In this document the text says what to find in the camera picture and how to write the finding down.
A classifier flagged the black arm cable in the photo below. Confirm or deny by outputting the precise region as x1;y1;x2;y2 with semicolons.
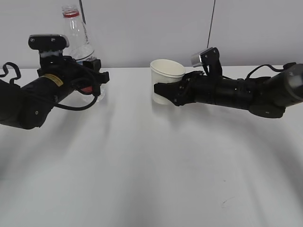
222;62;296;81
0;61;100;111

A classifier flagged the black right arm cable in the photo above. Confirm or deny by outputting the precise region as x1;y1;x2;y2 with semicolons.
222;62;296;81

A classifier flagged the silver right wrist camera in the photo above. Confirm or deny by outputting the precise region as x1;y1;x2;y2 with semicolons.
191;47;223;77

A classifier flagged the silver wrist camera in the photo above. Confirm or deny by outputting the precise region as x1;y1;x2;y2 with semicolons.
28;34;70;58
191;47;223;77

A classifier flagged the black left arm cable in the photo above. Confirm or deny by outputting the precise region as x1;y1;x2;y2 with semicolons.
0;61;100;111

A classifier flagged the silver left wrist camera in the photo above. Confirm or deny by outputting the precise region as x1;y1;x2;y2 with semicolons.
28;34;70;58

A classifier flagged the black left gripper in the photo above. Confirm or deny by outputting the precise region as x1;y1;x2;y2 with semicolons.
37;56;109;95

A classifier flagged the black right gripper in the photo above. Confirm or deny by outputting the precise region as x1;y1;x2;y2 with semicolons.
153;71;216;106

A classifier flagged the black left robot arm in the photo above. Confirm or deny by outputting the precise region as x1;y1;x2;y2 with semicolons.
0;56;109;130

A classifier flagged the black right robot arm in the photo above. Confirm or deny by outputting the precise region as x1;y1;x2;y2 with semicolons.
153;62;303;119

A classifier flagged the white paper cup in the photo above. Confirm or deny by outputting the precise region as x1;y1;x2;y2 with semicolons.
150;59;186;105

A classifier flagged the clear water bottle red label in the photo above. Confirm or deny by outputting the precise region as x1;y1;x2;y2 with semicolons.
62;4;106;103

